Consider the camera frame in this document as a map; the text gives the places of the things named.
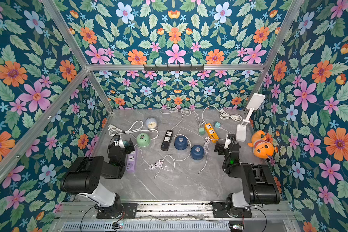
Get orange clownfish plush toy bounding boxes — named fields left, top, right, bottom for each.
left=247, top=130, right=276, bottom=159

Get blue meat grinder front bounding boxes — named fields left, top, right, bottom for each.
left=190, top=145, right=205, bottom=160

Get green charger adapter middle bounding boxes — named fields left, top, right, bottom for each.
left=199, top=128, right=205, bottom=135

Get white power cord left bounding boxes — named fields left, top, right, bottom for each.
left=108, top=120, right=160, bottom=140

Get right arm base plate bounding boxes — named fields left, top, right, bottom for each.
left=210, top=201, right=252, bottom=219

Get green meat grinder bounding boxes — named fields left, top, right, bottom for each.
left=137, top=133, right=151, bottom=148

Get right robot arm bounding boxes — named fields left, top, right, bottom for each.
left=215, top=134, right=281, bottom=217

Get black power strip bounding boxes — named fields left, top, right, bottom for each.
left=161, top=130, right=173, bottom=151

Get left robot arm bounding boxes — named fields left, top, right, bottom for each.
left=61, top=135, right=135, bottom=217

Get pale blue table clock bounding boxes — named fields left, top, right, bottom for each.
left=145, top=117, right=158, bottom=129

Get purple power strip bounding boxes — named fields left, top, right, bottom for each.
left=126, top=150, right=138, bottom=173

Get blue meat grinder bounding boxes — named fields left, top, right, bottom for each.
left=190, top=145, right=205, bottom=160
left=174, top=135, right=189, bottom=150

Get white lamp cord bundle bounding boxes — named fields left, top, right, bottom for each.
left=201, top=105, right=243, bottom=124

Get white usb cable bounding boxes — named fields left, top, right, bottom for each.
left=198, top=137, right=212, bottom=175
left=139, top=144, right=192, bottom=179

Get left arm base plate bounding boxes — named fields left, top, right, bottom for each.
left=96, top=203, right=138, bottom=219

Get white folding desk lamp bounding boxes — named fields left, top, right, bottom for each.
left=236, top=93, right=265, bottom=142

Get black hook rail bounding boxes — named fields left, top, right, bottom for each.
left=143, top=64, right=205, bottom=72

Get white cords at back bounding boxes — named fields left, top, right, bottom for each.
left=159, top=102, right=202, bottom=131

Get orange power strip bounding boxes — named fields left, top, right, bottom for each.
left=204, top=123, right=219, bottom=143

